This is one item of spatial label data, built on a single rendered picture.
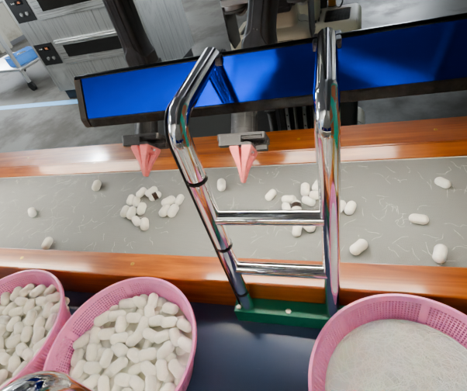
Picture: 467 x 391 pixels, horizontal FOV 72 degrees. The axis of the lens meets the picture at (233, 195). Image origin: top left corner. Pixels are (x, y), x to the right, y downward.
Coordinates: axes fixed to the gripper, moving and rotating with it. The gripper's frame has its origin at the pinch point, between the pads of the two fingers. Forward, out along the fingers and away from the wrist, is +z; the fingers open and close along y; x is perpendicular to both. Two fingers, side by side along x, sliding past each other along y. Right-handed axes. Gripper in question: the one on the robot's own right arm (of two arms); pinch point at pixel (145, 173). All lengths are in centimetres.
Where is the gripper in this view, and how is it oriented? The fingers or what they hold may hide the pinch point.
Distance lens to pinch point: 83.1
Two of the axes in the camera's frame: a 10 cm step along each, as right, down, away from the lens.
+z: 0.0, 10.0, -0.7
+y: 9.6, -0.2, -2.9
